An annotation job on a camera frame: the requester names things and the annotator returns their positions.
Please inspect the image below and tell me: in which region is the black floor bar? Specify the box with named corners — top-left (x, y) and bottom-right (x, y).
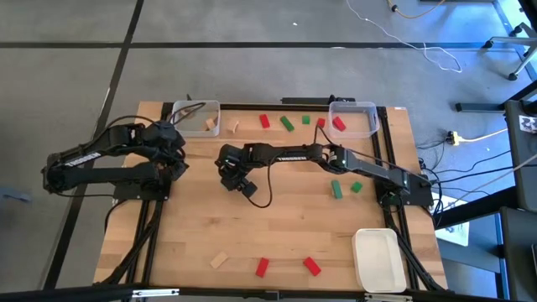
top-left (455, 79), bottom-right (537, 113)

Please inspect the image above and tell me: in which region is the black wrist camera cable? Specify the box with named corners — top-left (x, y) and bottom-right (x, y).
top-left (92, 102), bottom-right (207, 142)
top-left (246, 153), bottom-right (279, 210)

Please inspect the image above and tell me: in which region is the white handled storage bin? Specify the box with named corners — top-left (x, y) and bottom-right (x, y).
top-left (171, 99), bottom-right (222, 138)

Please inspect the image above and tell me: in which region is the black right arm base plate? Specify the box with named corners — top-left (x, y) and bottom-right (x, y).
top-left (373, 171), bottom-right (434, 208)

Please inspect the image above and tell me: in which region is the grey floor object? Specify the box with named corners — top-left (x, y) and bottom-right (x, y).
top-left (0, 186), bottom-right (34, 206)

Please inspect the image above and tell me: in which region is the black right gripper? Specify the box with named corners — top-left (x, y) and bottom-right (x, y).
top-left (214, 143), bottom-right (253, 192)

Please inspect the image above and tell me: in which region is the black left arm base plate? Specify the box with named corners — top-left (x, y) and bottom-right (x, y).
top-left (104, 167), bottom-right (173, 201)

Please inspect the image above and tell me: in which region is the shallow white plastic bin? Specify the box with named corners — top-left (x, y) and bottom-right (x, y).
top-left (351, 227), bottom-right (408, 294)

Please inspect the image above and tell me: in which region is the silver metal bracket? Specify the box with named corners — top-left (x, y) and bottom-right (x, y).
top-left (132, 288), bottom-right (180, 299)
top-left (363, 293), bottom-right (414, 302)

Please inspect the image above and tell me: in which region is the white marker tag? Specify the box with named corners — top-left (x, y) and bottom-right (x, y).
top-left (519, 114), bottom-right (537, 134)

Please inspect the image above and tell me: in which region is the white paper sheet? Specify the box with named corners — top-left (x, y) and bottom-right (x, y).
top-left (434, 196), bottom-right (471, 247)

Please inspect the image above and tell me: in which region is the black side table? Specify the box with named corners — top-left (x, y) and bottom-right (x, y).
top-left (498, 79), bottom-right (537, 302)

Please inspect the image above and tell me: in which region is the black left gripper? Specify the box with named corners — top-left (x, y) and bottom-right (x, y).
top-left (153, 120), bottom-right (190, 182)

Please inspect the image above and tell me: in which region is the grey office chair base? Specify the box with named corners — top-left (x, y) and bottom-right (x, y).
top-left (482, 23), bottom-right (537, 81)

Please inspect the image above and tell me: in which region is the clear plastic bin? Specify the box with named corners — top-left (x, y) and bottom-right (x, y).
top-left (327, 101), bottom-right (381, 140)

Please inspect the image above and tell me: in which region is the black aluminium table frame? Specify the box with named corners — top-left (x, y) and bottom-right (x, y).
top-left (94, 102), bottom-right (448, 293)

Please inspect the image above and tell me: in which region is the orange floor cable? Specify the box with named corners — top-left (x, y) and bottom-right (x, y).
top-left (385, 0), bottom-right (446, 20)

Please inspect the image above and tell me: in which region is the yellow floor cable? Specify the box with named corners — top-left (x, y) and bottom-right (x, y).
top-left (460, 127), bottom-right (509, 143)

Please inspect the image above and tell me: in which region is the black crossbeam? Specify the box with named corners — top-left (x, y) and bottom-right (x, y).
top-left (0, 284), bottom-right (537, 302)

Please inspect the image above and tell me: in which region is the white floor cable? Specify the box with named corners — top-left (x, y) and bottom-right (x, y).
top-left (346, 0), bottom-right (463, 75)

